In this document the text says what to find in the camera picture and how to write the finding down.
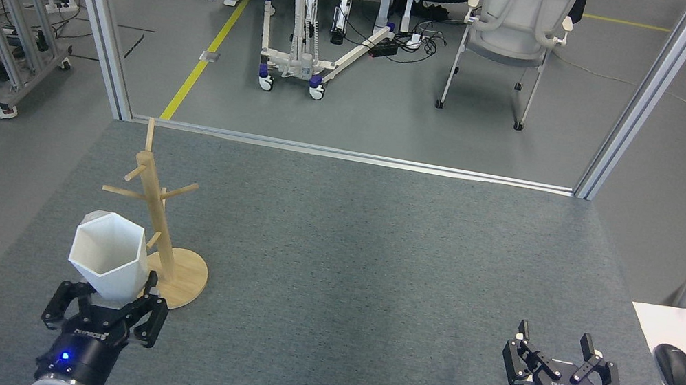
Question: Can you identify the white faceted cup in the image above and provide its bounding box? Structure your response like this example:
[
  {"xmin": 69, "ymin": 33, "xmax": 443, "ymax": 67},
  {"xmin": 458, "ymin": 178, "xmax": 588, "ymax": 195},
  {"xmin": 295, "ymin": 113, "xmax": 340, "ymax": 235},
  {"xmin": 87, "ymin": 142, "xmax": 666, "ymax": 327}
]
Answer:
[{"xmin": 63, "ymin": 207, "xmax": 158, "ymax": 307}]

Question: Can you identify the wooden cup rack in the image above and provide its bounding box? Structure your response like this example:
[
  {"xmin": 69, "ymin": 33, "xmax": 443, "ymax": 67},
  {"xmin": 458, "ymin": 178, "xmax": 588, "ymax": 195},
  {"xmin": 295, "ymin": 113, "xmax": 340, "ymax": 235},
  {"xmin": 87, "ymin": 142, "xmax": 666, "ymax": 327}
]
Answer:
[{"xmin": 84, "ymin": 111, "xmax": 233, "ymax": 315}]

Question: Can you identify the black computer mouse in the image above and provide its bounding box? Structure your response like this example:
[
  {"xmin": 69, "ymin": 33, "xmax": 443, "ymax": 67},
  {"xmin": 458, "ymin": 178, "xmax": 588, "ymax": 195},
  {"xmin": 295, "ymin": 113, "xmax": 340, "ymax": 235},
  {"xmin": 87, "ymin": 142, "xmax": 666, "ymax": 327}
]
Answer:
[{"xmin": 648, "ymin": 342, "xmax": 686, "ymax": 385}]

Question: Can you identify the white power strip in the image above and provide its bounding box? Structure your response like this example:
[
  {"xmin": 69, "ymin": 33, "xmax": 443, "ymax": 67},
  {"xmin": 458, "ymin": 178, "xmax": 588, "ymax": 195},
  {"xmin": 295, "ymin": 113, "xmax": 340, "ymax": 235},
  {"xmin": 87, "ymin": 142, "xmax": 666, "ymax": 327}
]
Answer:
[{"xmin": 39, "ymin": 0, "xmax": 82, "ymax": 15}]

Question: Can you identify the white chair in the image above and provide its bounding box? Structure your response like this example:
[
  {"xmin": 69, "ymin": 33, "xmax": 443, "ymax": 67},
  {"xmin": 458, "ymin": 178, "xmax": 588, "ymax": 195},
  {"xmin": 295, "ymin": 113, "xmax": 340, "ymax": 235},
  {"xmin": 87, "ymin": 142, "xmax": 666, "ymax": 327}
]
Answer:
[{"xmin": 434, "ymin": 0, "xmax": 578, "ymax": 137}]

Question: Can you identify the black power strip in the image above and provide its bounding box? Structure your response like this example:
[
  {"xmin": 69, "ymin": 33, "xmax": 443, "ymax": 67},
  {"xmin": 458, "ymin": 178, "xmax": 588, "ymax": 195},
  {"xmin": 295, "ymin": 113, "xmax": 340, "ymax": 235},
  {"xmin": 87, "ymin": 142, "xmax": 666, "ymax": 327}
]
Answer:
[{"xmin": 368, "ymin": 37, "xmax": 400, "ymax": 61}]

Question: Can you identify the silver frame post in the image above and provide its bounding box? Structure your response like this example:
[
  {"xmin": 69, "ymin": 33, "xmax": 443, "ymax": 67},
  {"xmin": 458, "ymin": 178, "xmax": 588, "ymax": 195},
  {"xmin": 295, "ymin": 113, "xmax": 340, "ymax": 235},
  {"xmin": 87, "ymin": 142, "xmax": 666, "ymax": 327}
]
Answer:
[
  {"xmin": 572, "ymin": 0, "xmax": 686, "ymax": 217},
  {"xmin": 25, "ymin": 0, "xmax": 153, "ymax": 123}
]

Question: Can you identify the silver frame crossbar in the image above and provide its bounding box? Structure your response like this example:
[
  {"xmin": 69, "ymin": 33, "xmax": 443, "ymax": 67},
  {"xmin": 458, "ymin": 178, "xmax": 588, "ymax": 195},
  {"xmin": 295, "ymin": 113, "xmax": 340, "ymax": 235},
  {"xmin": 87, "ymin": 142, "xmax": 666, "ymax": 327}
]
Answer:
[{"xmin": 130, "ymin": 113, "xmax": 578, "ymax": 199}]

